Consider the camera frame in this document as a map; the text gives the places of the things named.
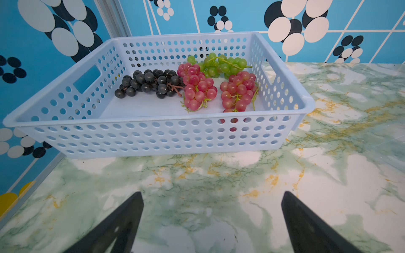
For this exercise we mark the red grape bunch right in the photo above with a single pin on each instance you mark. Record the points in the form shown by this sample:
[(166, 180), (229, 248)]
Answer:
[(239, 92)]

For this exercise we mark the red grape bunch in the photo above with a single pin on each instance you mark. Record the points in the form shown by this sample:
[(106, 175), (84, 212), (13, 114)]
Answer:
[(198, 90), (239, 92)]

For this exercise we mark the green grape bunch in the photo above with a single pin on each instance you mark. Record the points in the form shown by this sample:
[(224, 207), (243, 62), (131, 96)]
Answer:
[(214, 66)]

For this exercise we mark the black grape bunch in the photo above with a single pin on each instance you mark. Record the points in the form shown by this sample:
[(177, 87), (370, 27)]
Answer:
[(163, 84)]

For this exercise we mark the light blue perforated plastic basket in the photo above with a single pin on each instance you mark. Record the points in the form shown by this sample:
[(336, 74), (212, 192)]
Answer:
[(79, 114)]

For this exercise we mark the red grape bunch left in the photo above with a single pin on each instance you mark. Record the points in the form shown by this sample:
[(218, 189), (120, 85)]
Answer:
[(198, 90)]

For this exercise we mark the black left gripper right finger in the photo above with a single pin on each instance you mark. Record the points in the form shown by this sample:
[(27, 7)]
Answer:
[(308, 232)]

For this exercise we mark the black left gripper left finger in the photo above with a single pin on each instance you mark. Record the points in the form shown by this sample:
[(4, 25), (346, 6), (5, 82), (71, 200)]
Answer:
[(116, 233)]

